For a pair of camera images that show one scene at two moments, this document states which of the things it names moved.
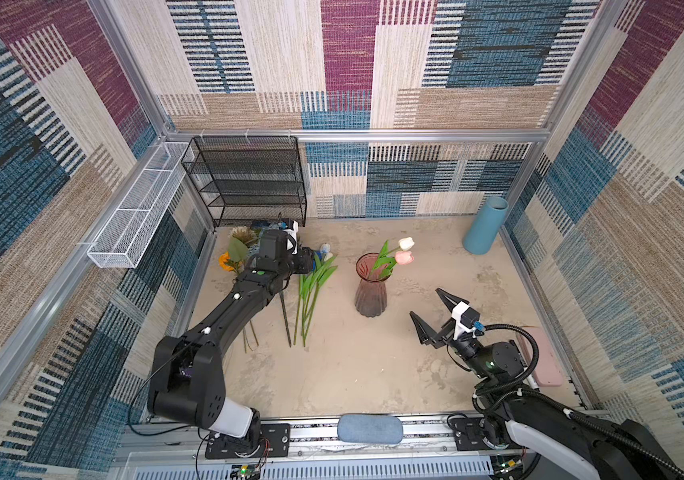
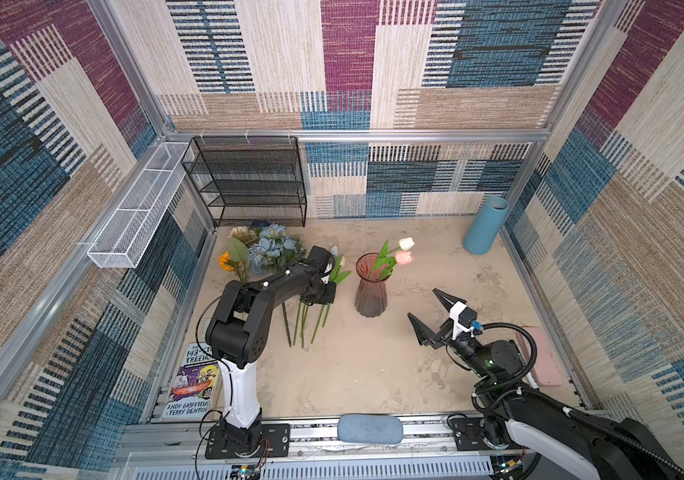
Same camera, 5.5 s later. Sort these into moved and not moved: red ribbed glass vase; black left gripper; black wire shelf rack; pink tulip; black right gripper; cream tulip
Moved: black left gripper; cream tulip
Not moved: black right gripper; black wire shelf rack; red ribbed glass vase; pink tulip
